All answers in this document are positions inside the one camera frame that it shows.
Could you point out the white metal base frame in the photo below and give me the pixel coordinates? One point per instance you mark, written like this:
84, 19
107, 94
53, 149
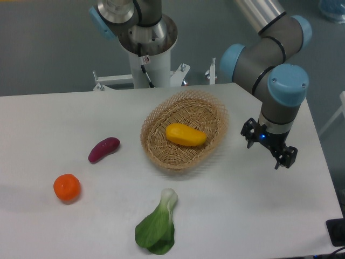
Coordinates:
177, 79

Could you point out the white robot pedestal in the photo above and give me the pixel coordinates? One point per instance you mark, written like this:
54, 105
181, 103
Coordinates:
157, 67

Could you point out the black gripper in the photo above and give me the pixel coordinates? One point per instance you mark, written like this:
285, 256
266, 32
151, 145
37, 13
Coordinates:
275, 143

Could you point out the white frame right edge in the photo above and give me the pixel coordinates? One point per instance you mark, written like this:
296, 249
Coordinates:
335, 115

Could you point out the black device at table edge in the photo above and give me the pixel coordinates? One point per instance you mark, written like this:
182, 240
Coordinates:
335, 229

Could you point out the blue object top right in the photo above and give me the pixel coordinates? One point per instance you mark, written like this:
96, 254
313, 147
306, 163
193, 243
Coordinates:
332, 9

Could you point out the woven wicker basket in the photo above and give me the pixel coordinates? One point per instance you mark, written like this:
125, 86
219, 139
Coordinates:
197, 109

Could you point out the purple sweet potato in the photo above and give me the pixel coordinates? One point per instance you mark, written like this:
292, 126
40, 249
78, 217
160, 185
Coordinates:
103, 149

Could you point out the orange tangerine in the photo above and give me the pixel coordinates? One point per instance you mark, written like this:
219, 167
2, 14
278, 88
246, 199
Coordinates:
67, 187

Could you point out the green bok choy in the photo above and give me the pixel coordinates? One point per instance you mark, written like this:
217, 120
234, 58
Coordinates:
156, 231

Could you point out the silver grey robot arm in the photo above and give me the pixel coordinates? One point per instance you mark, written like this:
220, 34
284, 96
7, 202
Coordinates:
262, 70

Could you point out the yellow mango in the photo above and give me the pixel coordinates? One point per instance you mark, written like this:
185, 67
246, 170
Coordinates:
184, 135

